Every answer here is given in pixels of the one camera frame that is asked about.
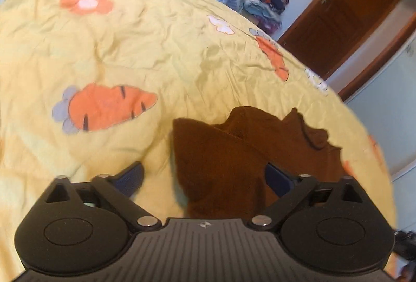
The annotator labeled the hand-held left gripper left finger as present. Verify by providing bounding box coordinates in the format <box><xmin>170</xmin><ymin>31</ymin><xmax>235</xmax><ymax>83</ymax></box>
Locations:
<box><xmin>42</xmin><ymin>162</ymin><xmax>162</xmax><ymax>232</ymax></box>

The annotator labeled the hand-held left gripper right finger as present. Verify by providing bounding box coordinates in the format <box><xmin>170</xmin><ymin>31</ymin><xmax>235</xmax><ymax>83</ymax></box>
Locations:
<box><xmin>251</xmin><ymin>162</ymin><xmax>365</xmax><ymax>232</ymax></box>

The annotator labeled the brown knit sweater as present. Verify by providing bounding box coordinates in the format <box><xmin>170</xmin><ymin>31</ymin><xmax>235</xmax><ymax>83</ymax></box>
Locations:
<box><xmin>172</xmin><ymin>106</ymin><xmax>344</xmax><ymax>221</ymax></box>

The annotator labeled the yellow carrot print blanket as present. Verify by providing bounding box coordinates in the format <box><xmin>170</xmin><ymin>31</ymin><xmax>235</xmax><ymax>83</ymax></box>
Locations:
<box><xmin>0</xmin><ymin>0</ymin><xmax>399</xmax><ymax>282</ymax></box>

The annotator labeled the dark object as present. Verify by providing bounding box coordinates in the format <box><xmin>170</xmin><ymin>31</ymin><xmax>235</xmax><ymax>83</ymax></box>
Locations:
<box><xmin>393</xmin><ymin>229</ymin><xmax>416</xmax><ymax>280</ymax></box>

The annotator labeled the brown wooden door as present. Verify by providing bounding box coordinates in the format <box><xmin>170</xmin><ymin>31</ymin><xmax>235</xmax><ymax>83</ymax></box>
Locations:
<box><xmin>277</xmin><ymin>0</ymin><xmax>416</xmax><ymax>100</ymax></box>

